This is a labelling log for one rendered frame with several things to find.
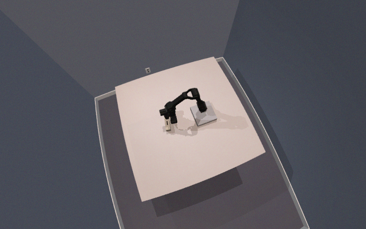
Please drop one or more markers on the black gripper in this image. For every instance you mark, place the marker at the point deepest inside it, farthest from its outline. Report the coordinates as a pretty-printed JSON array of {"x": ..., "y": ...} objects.
[{"x": 173, "y": 118}]

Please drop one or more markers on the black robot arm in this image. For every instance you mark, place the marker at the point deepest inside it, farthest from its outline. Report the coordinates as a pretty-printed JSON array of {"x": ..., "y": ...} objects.
[{"x": 170, "y": 106}]

